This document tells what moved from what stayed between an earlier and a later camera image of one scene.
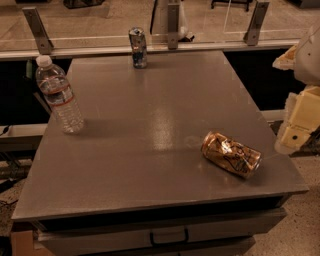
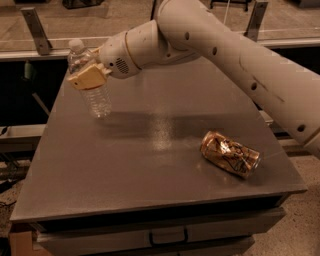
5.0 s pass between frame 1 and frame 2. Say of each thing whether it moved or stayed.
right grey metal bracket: stayed
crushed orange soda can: stayed
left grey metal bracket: stayed
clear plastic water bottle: moved
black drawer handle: stayed
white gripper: moved
